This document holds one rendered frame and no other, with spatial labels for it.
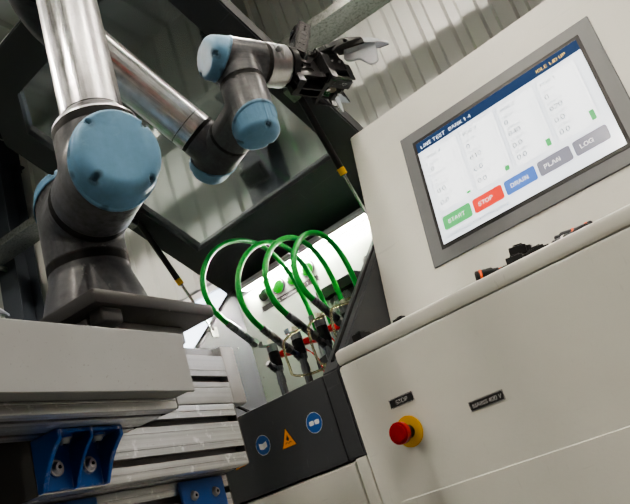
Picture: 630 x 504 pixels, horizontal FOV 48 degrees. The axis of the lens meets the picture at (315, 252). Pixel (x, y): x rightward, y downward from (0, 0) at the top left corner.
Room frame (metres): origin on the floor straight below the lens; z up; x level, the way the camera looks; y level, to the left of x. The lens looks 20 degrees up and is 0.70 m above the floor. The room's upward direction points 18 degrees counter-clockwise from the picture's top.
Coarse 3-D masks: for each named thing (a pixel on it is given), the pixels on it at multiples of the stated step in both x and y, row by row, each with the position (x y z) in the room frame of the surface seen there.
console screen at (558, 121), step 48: (576, 48) 1.22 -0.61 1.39; (480, 96) 1.34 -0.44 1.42; (528, 96) 1.28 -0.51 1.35; (576, 96) 1.22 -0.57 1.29; (624, 96) 1.17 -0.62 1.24; (432, 144) 1.41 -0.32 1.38; (480, 144) 1.34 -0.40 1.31; (528, 144) 1.28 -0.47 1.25; (576, 144) 1.22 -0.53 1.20; (624, 144) 1.17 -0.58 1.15; (432, 192) 1.41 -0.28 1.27; (480, 192) 1.34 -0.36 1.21; (528, 192) 1.28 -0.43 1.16; (576, 192) 1.22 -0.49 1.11; (432, 240) 1.40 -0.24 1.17; (480, 240) 1.34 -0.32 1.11
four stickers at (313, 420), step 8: (304, 416) 1.33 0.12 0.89; (312, 416) 1.32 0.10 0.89; (320, 416) 1.31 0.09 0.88; (312, 424) 1.32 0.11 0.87; (320, 424) 1.31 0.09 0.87; (280, 432) 1.36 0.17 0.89; (288, 432) 1.35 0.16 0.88; (312, 432) 1.32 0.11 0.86; (256, 440) 1.40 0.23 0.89; (264, 440) 1.39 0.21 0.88; (280, 440) 1.37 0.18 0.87; (288, 440) 1.36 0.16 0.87; (296, 440) 1.35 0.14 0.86; (256, 448) 1.40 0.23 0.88; (264, 448) 1.39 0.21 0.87; (288, 448) 1.36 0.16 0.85; (248, 464) 1.42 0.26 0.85
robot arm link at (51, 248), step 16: (48, 176) 0.86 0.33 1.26; (48, 192) 0.86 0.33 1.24; (48, 208) 0.84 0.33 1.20; (48, 224) 0.85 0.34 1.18; (64, 224) 0.83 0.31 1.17; (48, 240) 0.87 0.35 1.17; (64, 240) 0.86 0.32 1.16; (80, 240) 0.86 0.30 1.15; (96, 240) 0.86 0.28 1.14; (112, 240) 0.89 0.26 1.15; (48, 256) 0.87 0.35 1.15
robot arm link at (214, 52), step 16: (208, 48) 0.93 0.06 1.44; (224, 48) 0.92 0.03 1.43; (240, 48) 0.94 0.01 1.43; (256, 48) 0.96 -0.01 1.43; (208, 64) 0.94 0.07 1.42; (224, 64) 0.93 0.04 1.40; (240, 64) 0.94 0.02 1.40; (256, 64) 0.96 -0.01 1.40; (272, 64) 0.99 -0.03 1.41; (208, 80) 0.96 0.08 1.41
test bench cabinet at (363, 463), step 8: (360, 464) 1.28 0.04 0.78; (368, 464) 1.27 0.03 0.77; (360, 472) 1.28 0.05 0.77; (368, 472) 1.27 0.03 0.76; (304, 480) 1.38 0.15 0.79; (368, 480) 1.28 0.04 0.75; (368, 488) 1.28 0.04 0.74; (376, 488) 1.27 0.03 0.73; (264, 496) 1.44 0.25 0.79; (368, 496) 1.28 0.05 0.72; (376, 496) 1.27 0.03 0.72
